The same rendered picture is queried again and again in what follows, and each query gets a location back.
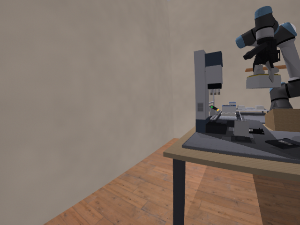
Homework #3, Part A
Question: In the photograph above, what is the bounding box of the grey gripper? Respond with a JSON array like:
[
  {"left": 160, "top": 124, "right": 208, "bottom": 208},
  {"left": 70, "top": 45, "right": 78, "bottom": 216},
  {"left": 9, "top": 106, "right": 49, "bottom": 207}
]
[{"left": 253, "top": 37, "right": 280, "bottom": 83}]

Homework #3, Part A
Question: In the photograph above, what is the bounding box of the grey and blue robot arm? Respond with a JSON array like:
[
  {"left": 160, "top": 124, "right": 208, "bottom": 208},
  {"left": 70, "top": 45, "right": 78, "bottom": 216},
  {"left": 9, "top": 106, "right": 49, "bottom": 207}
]
[{"left": 235, "top": 6, "right": 300, "bottom": 110}]

